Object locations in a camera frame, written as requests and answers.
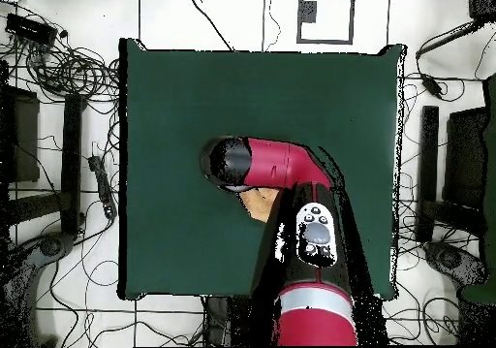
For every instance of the orange terry towel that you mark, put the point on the orange terry towel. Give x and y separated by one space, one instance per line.
259 204

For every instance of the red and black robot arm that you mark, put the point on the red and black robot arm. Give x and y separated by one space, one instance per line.
314 224

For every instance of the dark green table cloth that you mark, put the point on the dark green table cloth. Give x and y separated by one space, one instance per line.
174 111

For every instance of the black power strip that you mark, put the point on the black power strip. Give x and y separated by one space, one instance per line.
102 187

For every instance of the black power adapter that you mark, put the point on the black power adapter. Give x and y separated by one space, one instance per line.
432 85

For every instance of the grey tripod base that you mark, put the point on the grey tripod base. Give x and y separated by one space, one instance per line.
50 247
451 260

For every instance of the black multi-port hub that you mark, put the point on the black multi-port hub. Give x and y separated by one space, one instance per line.
31 28

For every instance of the black box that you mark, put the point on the black box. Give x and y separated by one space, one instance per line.
482 5

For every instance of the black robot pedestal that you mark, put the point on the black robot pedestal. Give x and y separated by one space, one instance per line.
217 321

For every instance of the black metal stand frame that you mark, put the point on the black metal stand frame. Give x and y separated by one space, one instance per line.
430 169
71 162

